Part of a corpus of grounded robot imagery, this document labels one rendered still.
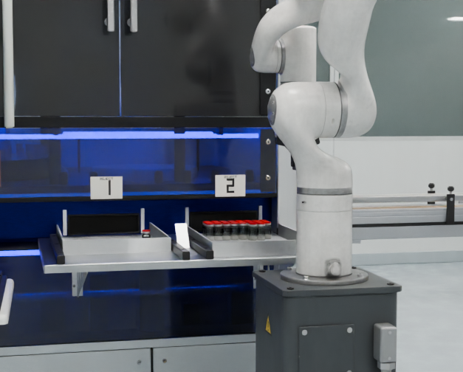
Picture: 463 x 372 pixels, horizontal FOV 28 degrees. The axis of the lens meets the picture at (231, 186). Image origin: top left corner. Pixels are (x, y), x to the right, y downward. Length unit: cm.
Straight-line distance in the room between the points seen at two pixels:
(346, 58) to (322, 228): 36
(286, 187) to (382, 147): 510
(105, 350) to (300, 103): 99
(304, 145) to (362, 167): 569
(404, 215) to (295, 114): 100
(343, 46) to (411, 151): 592
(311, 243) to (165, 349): 76
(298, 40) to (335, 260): 52
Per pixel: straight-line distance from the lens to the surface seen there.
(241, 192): 256
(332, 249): 196
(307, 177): 196
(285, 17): 208
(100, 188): 250
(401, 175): 775
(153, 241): 226
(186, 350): 260
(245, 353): 264
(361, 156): 761
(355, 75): 192
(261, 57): 212
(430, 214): 288
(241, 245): 219
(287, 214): 260
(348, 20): 185
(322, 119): 194
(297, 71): 215
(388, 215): 283
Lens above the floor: 121
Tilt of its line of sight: 4 degrees down
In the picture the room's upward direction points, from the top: straight up
